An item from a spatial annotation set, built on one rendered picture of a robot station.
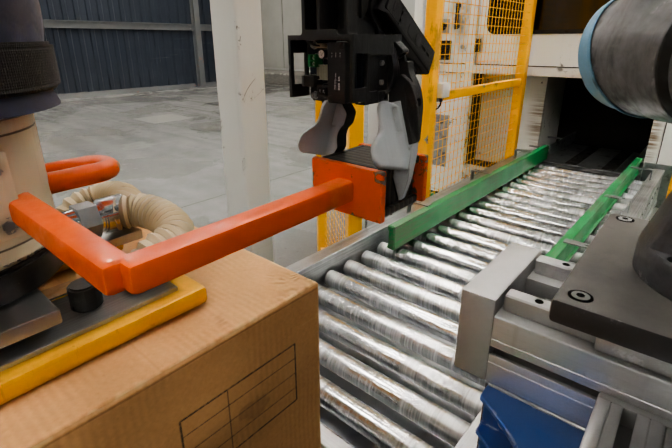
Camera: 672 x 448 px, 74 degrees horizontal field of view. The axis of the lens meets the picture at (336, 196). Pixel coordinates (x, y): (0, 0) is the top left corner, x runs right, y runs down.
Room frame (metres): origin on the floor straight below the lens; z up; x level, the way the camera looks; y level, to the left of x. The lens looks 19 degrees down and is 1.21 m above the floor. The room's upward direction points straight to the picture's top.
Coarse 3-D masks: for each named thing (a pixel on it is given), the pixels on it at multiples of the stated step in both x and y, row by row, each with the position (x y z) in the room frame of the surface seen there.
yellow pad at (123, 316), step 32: (160, 288) 0.40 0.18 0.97; (192, 288) 0.41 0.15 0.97; (64, 320) 0.34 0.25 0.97; (96, 320) 0.34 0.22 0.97; (128, 320) 0.35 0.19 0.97; (160, 320) 0.37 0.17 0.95; (0, 352) 0.30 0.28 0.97; (32, 352) 0.30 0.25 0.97; (64, 352) 0.31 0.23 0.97; (96, 352) 0.32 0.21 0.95; (0, 384) 0.27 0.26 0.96; (32, 384) 0.29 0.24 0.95
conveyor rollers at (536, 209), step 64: (512, 192) 1.98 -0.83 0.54; (576, 192) 1.97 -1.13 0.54; (384, 256) 1.30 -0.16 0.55; (448, 256) 1.32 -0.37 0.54; (576, 256) 1.31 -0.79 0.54; (320, 320) 0.96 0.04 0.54; (384, 320) 0.95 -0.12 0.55; (448, 320) 0.95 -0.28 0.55; (320, 384) 0.73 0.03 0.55; (384, 384) 0.73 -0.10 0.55; (448, 384) 0.73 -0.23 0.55
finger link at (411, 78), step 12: (408, 72) 0.40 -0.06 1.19; (396, 84) 0.40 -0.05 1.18; (408, 84) 0.39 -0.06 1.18; (396, 96) 0.40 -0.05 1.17; (408, 96) 0.39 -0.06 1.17; (420, 96) 0.40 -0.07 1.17; (408, 108) 0.40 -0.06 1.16; (420, 108) 0.40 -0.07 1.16; (408, 120) 0.39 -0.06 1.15; (420, 120) 0.40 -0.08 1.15; (408, 132) 0.39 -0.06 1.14; (420, 132) 0.40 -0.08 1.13
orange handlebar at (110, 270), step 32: (64, 160) 0.47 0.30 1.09; (96, 160) 0.49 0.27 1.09; (320, 192) 0.37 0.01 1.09; (352, 192) 0.40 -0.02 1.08; (32, 224) 0.31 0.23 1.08; (64, 224) 0.30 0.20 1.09; (224, 224) 0.30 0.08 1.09; (256, 224) 0.31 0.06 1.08; (288, 224) 0.33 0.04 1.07; (64, 256) 0.27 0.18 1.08; (96, 256) 0.25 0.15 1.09; (128, 256) 0.25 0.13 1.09; (160, 256) 0.25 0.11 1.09; (192, 256) 0.26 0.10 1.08; (224, 256) 0.29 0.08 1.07; (96, 288) 0.24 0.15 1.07; (128, 288) 0.24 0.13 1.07
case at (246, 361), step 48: (48, 288) 0.45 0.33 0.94; (240, 288) 0.45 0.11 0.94; (288, 288) 0.45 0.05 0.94; (144, 336) 0.36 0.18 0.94; (192, 336) 0.36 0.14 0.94; (240, 336) 0.37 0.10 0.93; (288, 336) 0.42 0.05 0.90; (48, 384) 0.30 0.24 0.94; (96, 384) 0.30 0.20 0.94; (144, 384) 0.30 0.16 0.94; (192, 384) 0.33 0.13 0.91; (240, 384) 0.37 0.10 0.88; (288, 384) 0.42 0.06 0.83; (0, 432) 0.25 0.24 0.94; (48, 432) 0.25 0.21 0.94; (96, 432) 0.27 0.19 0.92; (144, 432) 0.29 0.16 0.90; (192, 432) 0.32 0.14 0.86; (240, 432) 0.36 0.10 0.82; (288, 432) 0.42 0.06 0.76
